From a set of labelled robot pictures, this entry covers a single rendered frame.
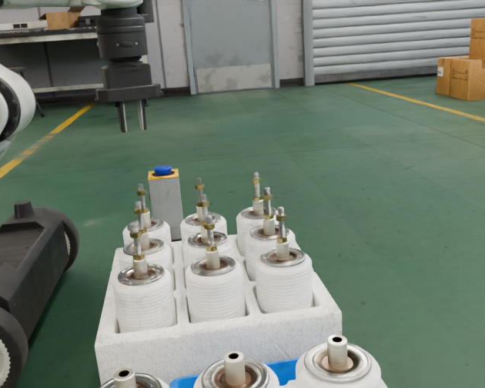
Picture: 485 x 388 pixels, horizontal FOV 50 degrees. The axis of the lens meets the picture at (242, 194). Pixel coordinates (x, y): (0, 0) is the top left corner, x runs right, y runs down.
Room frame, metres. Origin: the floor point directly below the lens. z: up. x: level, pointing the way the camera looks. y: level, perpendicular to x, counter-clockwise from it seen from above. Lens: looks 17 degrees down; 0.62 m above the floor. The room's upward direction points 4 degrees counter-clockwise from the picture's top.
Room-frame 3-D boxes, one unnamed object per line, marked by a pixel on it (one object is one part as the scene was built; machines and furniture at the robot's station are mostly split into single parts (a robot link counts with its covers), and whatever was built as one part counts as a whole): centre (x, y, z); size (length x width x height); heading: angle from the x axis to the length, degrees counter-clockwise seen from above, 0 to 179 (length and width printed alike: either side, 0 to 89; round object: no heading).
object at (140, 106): (1.02, 0.18, 0.48); 0.03 x 0.02 x 0.06; 23
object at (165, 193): (1.19, 0.18, 0.16); 0.07 x 0.07 x 0.31; 7
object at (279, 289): (0.81, -0.06, 0.16); 0.10 x 0.10 x 0.18
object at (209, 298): (0.79, 0.06, 0.16); 0.10 x 0.10 x 0.18
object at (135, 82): (1.02, 0.20, 0.57); 0.13 x 0.10 x 0.12; 113
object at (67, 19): (5.44, 1.63, 0.87); 0.40 x 0.30 x 0.23; 81
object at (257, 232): (0.93, -0.05, 0.25); 0.08 x 0.08 x 0.01
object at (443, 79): (4.52, -1.92, 0.15); 0.30 x 0.24 x 0.30; 94
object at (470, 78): (4.20, -1.90, 0.15); 0.30 x 0.24 x 0.30; 4
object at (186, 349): (0.91, 0.07, 0.09); 0.39 x 0.39 x 0.18; 7
